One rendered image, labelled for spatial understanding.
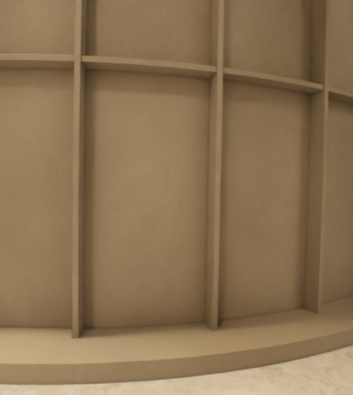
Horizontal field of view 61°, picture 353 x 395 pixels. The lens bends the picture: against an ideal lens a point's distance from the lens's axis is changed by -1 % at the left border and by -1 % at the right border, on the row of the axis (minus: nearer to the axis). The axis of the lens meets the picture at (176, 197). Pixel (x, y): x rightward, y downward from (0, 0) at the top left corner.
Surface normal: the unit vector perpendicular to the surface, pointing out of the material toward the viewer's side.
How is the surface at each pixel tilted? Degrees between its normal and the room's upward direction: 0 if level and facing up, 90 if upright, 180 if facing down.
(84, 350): 0
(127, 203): 90
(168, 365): 90
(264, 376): 0
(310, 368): 0
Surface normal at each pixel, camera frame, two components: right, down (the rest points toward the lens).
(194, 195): 0.22, 0.04
